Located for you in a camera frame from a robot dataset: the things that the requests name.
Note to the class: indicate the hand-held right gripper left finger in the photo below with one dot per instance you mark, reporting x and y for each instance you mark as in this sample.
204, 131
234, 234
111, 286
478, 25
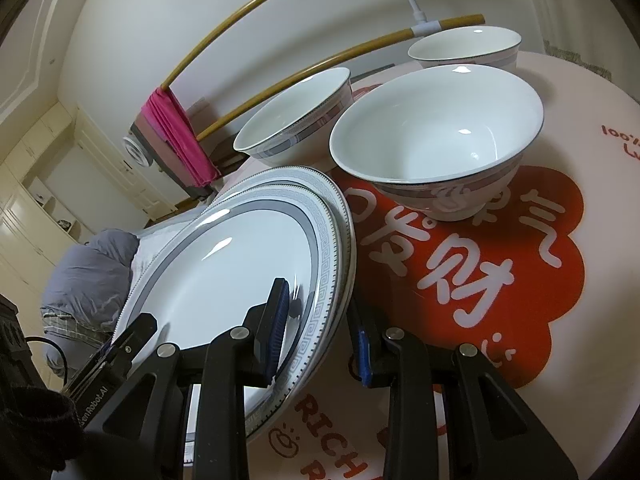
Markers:
277, 330

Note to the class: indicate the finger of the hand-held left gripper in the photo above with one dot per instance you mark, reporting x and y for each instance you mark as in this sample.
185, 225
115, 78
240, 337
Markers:
135, 335
92, 367

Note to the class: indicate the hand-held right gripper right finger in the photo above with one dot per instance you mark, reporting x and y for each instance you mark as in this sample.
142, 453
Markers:
362, 355

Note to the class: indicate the white bowl grey band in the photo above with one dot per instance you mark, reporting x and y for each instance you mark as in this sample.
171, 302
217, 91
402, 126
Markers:
465, 45
435, 130
290, 110

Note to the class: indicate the person's left forearm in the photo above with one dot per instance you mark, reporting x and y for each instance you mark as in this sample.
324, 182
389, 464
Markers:
30, 425

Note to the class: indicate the grey pillow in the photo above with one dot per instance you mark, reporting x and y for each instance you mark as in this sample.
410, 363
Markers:
85, 270

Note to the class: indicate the white bed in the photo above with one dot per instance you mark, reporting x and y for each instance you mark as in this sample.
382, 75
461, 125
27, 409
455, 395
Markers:
150, 250

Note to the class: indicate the cream wardrobe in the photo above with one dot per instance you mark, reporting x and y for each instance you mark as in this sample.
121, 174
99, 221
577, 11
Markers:
30, 240

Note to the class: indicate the white round disc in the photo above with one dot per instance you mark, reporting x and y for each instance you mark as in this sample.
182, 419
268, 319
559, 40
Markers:
135, 150

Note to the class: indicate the pink towel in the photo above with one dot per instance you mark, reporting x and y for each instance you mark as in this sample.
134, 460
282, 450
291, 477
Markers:
175, 130

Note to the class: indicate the round pink printed table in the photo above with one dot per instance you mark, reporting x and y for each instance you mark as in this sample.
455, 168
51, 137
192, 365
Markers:
575, 185

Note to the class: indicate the cream curtain with lace trim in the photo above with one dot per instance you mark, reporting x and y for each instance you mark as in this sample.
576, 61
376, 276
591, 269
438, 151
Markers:
575, 55

